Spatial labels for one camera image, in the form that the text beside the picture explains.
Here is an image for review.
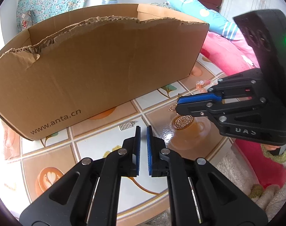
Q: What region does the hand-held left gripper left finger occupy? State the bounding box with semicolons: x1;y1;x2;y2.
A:
19;125;141;226

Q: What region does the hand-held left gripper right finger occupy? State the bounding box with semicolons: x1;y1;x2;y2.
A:
146;125;268;226

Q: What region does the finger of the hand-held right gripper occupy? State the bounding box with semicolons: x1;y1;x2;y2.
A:
175;96;268;123
177;69;266;104

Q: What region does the orange pink bead bracelet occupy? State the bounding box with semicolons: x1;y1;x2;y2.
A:
196;79;220;93

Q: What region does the silver abacus charm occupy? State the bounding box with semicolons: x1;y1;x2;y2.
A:
119;121;136;130

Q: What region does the brown cardboard box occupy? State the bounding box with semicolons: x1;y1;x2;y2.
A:
0;3;210;142

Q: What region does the person's right forearm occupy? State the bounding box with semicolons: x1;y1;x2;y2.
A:
261;141;286;170

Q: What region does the tile print table cover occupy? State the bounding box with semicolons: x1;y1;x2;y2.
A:
0;54;237;224

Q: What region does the white fluffy garment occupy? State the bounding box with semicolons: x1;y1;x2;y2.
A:
216;146;286;222

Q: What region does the blue cartoon pillow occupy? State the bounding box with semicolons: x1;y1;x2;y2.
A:
166;0;240;39

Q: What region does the lace trimmed patterned pillow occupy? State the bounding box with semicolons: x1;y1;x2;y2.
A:
148;2;178;11

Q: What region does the green fuzzy cloth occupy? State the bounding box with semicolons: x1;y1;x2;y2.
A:
249;184;263;199

